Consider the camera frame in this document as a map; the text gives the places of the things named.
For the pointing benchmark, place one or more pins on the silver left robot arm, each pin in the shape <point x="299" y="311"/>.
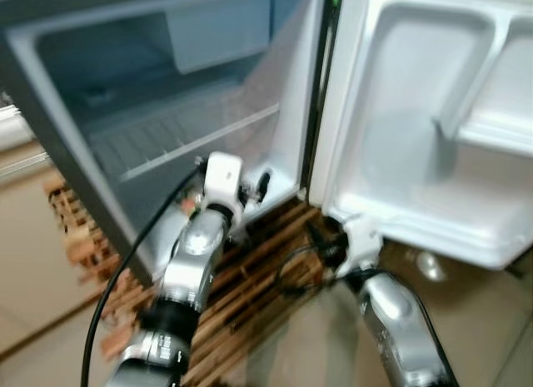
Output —
<point x="196" y="254"/>

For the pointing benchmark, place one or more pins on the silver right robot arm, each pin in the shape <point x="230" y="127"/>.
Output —
<point x="391" y="320"/>

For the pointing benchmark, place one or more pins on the clear fridge shelf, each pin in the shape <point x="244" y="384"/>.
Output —
<point x="166" y="141"/>

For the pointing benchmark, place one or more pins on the white-lined fridge door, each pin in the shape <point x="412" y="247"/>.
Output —
<point x="400" y="154"/>

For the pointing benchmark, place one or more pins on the grey mini fridge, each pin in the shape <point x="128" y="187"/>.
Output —
<point x="50" y="54"/>

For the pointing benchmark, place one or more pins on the wooden slat pallet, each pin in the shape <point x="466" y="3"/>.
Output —
<point x="250" y="262"/>

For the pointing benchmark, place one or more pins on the grey freezer compartment flap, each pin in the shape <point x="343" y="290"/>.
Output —
<point x="216" y="33"/>

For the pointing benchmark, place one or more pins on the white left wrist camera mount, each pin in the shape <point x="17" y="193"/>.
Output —
<point x="223" y="175"/>

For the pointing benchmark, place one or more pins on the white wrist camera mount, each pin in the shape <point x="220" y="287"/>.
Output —
<point x="223" y="175"/>
<point x="362" y="237"/>

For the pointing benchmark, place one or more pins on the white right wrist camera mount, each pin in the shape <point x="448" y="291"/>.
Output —
<point x="362" y="237"/>

